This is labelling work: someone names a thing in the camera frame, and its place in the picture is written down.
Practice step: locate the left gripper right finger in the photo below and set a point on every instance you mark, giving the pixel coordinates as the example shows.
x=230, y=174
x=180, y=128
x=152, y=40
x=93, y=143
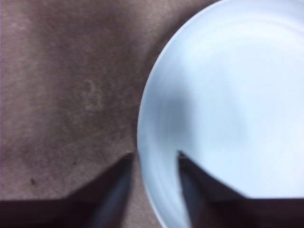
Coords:
x=237, y=211

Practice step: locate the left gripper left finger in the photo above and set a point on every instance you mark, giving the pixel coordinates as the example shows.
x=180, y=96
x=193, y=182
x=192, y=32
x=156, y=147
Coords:
x=71, y=211

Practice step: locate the light blue round plate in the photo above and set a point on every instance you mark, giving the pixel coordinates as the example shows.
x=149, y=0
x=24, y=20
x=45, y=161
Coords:
x=225, y=83

